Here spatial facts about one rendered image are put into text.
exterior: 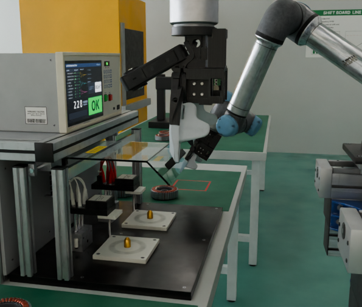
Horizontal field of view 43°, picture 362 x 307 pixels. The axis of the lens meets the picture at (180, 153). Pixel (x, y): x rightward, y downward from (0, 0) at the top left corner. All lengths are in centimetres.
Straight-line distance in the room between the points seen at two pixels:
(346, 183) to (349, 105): 519
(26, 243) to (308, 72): 562
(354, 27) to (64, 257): 577
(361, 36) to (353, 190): 523
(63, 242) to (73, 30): 407
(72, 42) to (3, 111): 383
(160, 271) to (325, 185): 55
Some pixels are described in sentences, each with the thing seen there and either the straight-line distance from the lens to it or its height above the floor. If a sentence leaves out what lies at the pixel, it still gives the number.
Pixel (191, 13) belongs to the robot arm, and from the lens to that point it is 71.
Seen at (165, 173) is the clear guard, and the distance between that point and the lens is 114.
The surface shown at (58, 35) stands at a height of 153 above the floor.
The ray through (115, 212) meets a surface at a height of 88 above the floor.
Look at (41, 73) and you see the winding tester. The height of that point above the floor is 127.
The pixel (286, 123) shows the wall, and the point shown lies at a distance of 656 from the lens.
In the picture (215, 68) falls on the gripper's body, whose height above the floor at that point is 129.
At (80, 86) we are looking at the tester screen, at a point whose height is 123.
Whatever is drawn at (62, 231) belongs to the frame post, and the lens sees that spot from 117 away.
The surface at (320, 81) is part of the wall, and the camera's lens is 653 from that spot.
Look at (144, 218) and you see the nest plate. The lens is 156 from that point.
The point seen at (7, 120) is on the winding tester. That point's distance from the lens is 131.
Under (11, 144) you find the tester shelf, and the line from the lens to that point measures 115.
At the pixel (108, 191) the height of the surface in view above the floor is 87.
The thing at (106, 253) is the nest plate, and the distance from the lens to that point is 132.
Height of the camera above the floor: 131
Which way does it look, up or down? 12 degrees down
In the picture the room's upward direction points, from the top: straight up
